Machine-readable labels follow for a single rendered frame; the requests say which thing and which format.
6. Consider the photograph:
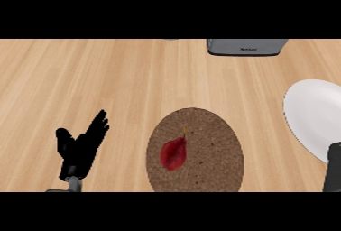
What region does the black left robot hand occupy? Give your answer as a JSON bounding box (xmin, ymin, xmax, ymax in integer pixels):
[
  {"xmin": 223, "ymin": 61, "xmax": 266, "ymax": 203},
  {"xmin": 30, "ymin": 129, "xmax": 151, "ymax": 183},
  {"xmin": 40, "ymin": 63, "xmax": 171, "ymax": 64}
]
[{"xmin": 55, "ymin": 109, "xmax": 111, "ymax": 182}]

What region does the grey appliance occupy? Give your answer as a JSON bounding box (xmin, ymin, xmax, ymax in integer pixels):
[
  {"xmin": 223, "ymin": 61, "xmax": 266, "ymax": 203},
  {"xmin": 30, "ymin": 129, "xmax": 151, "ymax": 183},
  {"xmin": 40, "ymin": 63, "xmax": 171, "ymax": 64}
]
[{"xmin": 205, "ymin": 39, "xmax": 291, "ymax": 57}]

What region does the white plate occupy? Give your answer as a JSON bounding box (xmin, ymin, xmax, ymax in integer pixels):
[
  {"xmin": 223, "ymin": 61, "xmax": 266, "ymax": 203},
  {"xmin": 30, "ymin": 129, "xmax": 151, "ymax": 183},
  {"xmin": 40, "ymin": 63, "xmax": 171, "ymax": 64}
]
[{"xmin": 282, "ymin": 79, "xmax": 341, "ymax": 164}]

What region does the brown woven oval placemat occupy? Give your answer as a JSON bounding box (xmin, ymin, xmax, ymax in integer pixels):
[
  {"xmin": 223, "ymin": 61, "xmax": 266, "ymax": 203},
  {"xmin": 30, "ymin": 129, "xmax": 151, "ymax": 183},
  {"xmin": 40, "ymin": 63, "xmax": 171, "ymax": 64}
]
[{"xmin": 145, "ymin": 106, "xmax": 245, "ymax": 193}]

